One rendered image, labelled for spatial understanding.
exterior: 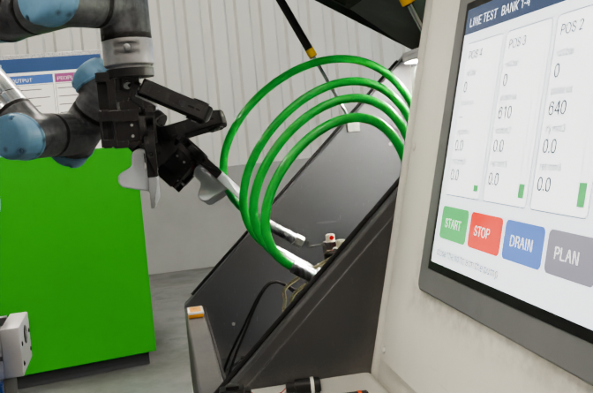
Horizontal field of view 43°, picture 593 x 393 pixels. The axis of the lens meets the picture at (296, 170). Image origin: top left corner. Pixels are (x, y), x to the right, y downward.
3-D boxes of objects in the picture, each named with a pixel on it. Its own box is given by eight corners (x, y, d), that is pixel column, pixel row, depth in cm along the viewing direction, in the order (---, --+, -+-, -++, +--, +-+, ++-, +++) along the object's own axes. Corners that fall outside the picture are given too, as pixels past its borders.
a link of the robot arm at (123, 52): (152, 41, 119) (152, 34, 111) (154, 71, 119) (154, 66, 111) (102, 45, 118) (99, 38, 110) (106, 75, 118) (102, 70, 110)
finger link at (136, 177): (122, 211, 115) (116, 150, 115) (161, 207, 116) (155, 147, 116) (121, 213, 112) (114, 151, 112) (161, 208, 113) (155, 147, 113)
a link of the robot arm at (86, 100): (84, 89, 140) (108, 52, 138) (127, 127, 139) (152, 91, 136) (59, 91, 133) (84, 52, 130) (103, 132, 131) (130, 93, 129)
